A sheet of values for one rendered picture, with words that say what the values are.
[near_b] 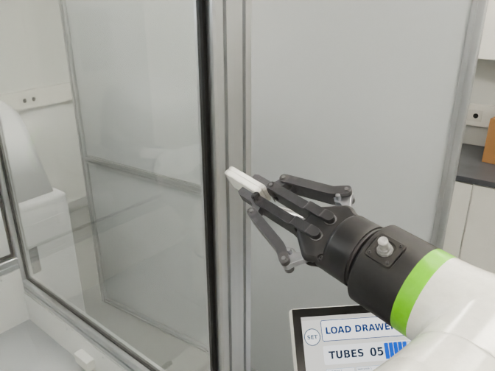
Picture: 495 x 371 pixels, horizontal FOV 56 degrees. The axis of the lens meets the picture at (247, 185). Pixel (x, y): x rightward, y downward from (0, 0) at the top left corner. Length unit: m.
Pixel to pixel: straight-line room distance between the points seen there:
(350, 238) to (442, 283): 0.10
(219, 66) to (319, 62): 1.21
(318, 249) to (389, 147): 1.30
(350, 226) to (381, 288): 0.08
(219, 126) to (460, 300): 0.39
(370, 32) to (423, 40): 0.19
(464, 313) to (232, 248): 0.44
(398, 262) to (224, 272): 0.38
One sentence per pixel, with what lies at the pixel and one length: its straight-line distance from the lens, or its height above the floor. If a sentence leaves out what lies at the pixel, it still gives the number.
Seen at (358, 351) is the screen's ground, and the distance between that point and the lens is 1.27.
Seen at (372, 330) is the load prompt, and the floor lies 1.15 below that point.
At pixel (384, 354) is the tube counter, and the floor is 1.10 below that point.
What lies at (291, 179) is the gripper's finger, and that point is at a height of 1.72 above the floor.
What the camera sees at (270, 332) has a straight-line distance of 2.51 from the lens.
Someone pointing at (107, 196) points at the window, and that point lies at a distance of 0.59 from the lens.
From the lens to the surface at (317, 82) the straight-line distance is 1.87.
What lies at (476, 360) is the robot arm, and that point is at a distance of 0.40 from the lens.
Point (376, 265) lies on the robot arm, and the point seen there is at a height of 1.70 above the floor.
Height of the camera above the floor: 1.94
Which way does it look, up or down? 23 degrees down
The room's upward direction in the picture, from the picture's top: straight up
